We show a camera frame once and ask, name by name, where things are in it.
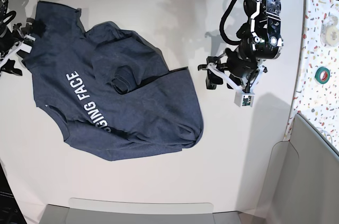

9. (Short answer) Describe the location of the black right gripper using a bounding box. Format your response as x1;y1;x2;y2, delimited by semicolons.
0;22;35;76

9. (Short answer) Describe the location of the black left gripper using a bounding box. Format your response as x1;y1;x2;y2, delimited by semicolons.
198;48;267;89

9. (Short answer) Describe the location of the dark blue printed t-shirt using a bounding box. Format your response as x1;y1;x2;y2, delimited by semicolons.
23;1;203;161

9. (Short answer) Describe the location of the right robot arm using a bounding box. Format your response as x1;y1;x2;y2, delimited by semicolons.
1;0;35;76

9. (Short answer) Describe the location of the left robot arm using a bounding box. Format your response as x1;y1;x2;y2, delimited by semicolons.
198;0;283;94

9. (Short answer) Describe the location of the terrazzo patterned side table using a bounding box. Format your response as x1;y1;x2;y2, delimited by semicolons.
284;0;338;148

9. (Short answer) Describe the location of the green tape roll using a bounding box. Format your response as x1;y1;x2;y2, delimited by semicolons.
315;67;331;85

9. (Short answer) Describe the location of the clear tape dispenser roll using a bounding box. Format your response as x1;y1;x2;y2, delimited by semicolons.
320;15;338;47

